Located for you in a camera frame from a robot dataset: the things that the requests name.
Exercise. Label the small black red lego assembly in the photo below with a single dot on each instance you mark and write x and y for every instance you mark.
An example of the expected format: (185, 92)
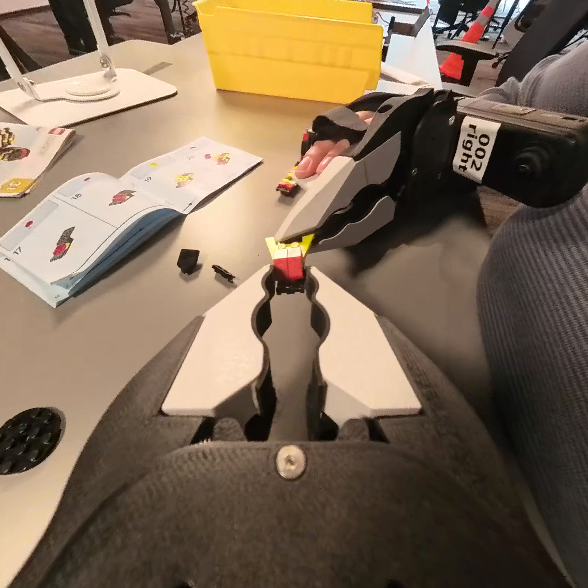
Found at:
(287, 184)

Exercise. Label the clear plastic stand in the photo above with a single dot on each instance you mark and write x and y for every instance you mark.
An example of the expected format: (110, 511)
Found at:
(93, 88)

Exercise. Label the small black lego clip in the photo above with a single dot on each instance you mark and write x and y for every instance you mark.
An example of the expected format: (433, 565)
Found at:
(224, 270)

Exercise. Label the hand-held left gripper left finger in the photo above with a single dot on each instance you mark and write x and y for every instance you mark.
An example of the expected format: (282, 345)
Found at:
(221, 361)

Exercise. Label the black red yellow lego assembly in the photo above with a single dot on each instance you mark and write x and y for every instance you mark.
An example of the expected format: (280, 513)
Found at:
(287, 270)

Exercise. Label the open instruction booklet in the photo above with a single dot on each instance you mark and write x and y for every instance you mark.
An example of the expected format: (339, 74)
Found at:
(93, 220)

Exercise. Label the black lego slope piece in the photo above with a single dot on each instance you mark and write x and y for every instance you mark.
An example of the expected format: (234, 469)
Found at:
(188, 260)

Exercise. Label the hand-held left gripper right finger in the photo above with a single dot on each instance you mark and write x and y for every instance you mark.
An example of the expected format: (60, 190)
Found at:
(362, 361)

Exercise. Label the person's right hand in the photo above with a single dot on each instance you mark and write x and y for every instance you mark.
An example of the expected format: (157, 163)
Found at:
(319, 159)

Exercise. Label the white panel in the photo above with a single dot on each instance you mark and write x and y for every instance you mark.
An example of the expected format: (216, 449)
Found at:
(408, 55)

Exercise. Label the closed instruction booklet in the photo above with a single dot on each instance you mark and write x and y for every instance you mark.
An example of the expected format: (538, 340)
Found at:
(27, 157)

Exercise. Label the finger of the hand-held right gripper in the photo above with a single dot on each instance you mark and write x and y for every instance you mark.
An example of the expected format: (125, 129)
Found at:
(362, 224)
(332, 191)

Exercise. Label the yellow plastic bin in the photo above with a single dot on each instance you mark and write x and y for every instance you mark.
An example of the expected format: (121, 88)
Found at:
(293, 55)

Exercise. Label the black round lego plate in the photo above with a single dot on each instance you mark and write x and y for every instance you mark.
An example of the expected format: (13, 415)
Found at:
(27, 441)

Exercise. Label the person's right forearm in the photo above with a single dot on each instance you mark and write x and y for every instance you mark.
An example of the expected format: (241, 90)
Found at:
(548, 77)

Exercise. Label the red plastic object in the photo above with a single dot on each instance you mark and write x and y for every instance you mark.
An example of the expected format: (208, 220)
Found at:
(472, 32)

